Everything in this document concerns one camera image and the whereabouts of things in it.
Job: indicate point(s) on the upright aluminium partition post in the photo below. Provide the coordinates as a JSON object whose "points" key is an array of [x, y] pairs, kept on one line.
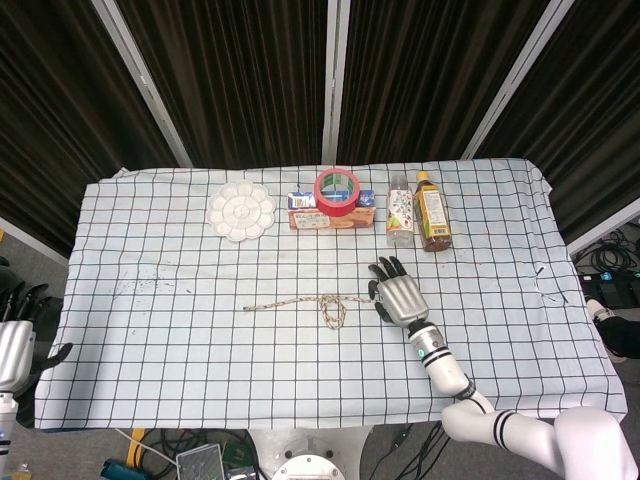
{"points": [[334, 80]]}

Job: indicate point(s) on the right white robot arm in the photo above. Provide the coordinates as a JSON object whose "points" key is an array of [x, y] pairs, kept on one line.
{"points": [[450, 372]]}

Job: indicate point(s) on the red tape roll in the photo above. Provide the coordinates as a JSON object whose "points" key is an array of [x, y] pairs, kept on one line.
{"points": [[336, 206]]}

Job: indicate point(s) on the teal tool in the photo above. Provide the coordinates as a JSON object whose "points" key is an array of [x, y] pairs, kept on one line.
{"points": [[117, 471]]}

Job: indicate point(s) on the slanted aluminium partition post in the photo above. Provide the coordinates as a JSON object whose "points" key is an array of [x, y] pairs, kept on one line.
{"points": [[515, 80], [145, 85]]}

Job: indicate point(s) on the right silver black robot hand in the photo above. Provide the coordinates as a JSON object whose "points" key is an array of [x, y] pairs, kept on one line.
{"points": [[402, 300]]}

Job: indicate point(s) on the clear plastic water bottle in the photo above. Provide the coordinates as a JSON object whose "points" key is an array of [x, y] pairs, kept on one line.
{"points": [[400, 215]]}

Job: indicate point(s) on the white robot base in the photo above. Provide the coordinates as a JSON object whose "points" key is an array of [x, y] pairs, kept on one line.
{"points": [[305, 445]]}

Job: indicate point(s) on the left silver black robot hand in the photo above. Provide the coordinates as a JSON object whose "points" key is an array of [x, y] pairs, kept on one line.
{"points": [[15, 350]]}

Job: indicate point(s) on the black trouser leg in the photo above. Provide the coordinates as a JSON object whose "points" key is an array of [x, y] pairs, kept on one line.
{"points": [[625, 335]]}

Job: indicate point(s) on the orange snack box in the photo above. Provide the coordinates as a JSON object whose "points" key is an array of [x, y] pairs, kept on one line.
{"points": [[350, 222]]}

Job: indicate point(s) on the white shoe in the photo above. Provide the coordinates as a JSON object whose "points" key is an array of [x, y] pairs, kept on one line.
{"points": [[599, 307]]}

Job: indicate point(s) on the white flower paint palette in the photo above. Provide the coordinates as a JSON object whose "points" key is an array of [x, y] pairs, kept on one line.
{"points": [[241, 211]]}

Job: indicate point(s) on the white black checkered tablecloth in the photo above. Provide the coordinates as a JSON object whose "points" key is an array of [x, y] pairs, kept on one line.
{"points": [[150, 225]]}

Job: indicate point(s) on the silver tablet device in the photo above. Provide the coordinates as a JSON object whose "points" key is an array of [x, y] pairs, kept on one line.
{"points": [[200, 462]]}

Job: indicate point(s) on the black pleated curtain panel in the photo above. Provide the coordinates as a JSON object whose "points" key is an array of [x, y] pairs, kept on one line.
{"points": [[235, 80], [60, 110], [425, 75], [590, 125]]}

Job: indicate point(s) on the blue white carton box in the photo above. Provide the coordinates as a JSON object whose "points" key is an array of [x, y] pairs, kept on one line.
{"points": [[300, 201]]}

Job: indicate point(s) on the yellow label tea bottle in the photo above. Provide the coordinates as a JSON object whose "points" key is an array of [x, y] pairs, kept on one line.
{"points": [[432, 215]]}

